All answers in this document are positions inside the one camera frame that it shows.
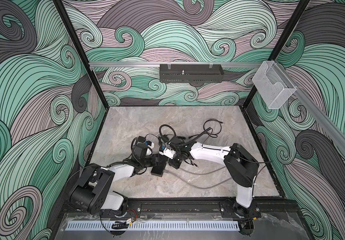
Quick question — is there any black network switch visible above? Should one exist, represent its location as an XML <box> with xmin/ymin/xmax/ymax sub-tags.
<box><xmin>150</xmin><ymin>156</ymin><xmax>168</xmax><ymax>177</ymax></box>

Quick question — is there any black power adapter with cable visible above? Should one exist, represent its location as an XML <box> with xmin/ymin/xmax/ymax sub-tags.
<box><xmin>137</xmin><ymin>134</ymin><xmax>160</xmax><ymax>146</ymax></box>

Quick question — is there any grey ethernet cable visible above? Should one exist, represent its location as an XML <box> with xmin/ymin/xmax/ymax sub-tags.
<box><xmin>163</xmin><ymin>164</ymin><xmax>235</xmax><ymax>190</ymax></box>

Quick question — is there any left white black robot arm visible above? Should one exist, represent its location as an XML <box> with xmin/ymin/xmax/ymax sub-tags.
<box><xmin>68</xmin><ymin>137</ymin><xmax>160</xmax><ymax>216</ymax></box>

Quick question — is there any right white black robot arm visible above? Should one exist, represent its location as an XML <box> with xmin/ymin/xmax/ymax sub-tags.
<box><xmin>158</xmin><ymin>124</ymin><xmax>266</xmax><ymax>209</ymax></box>

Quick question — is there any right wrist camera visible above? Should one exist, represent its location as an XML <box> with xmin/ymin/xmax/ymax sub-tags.
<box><xmin>159</xmin><ymin>146</ymin><xmax>176</xmax><ymax>159</ymax></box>

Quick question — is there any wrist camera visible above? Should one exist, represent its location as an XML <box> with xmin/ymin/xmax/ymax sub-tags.
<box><xmin>159</xmin><ymin>146</ymin><xmax>176</xmax><ymax>159</ymax></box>
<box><xmin>144</xmin><ymin>141</ymin><xmax>154</xmax><ymax>150</ymax></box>

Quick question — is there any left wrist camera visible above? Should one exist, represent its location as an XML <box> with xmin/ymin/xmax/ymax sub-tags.
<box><xmin>144</xmin><ymin>141</ymin><xmax>154</xmax><ymax>150</ymax></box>

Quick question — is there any black coiled cable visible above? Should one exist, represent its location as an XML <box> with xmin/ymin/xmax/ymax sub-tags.
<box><xmin>202</xmin><ymin>118</ymin><xmax>224</xmax><ymax>139</ymax></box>

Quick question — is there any white slotted cable duct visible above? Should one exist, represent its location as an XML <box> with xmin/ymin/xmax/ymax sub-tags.
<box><xmin>65</xmin><ymin>220</ymin><xmax>240</xmax><ymax>232</ymax></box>

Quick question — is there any black wall tray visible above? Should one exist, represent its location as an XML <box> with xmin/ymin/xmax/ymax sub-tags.
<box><xmin>159</xmin><ymin>65</ymin><xmax>225</xmax><ymax>84</ymax></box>

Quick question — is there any aluminium wall rail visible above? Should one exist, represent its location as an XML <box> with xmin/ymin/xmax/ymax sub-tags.
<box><xmin>88</xmin><ymin>61</ymin><xmax>262</xmax><ymax>68</ymax></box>

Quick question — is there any clear plastic wall holder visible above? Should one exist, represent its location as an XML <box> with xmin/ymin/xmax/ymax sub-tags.
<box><xmin>252</xmin><ymin>61</ymin><xmax>296</xmax><ymax>110</ymax></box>

